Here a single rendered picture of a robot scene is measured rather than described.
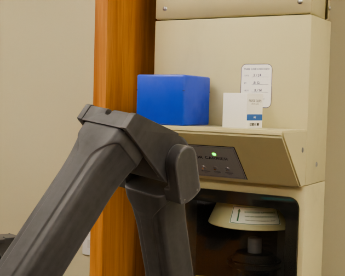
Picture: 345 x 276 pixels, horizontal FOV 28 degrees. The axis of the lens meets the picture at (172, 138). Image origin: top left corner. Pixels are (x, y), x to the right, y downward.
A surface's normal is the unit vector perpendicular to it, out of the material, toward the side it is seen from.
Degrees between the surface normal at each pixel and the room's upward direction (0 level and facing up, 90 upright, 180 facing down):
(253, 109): 90
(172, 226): 101
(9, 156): 90
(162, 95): 90
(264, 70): 90
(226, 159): 135
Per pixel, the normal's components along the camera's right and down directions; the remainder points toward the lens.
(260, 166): -0.38, 0.72
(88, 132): -0.40, -0.59
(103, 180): 0.72, 0.19
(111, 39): 0.86, 0.05
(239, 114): -0.65, 0.02
